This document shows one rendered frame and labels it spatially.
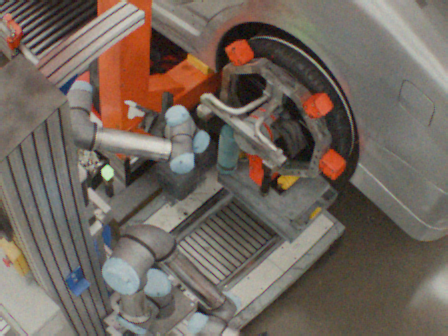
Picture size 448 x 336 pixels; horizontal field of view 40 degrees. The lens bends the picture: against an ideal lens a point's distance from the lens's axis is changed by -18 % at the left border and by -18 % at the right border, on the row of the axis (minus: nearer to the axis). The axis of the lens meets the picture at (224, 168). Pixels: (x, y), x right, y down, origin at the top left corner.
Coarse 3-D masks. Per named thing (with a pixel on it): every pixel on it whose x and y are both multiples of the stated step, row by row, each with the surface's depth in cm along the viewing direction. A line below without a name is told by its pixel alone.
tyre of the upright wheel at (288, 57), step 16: (272, 32) 292; (256, 48) 286; (272, 48) 280; (288, 48) 280; (304, 48) 279; (288, 64) 277; (304, 64) 274; (320, 64) 276; (304, 80) 276; (320, 80) 273; (336, 80) 277; (240, 96) 319; (336, 96) 276; (336, 112) 275; (352, 112) 282; (336, 128) 280; (336, 144) 286
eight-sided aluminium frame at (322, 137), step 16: (256, 64) 279; (272, 64) 280; (224, 80) 304; (272, 80) 279; (288, 80) 277; (224, 96) 313; (304, 96) 273; (304, 112) 275; (320, 128) 281; (320, 144) 280; (288, 160) 316; (304, 176) 303
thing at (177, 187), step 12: (216, 144) 343; (204, 156) 341; (216, 156) 349; (168, 168) 336; (204, 168) 345; (156, 180) 349; (168, 180) 336; (180, 180) 333; (192, 180) 338; (204, 180) 372; (168, 192) 344; (180, 192) 338; (192, 192) 348; (168, 204) 363
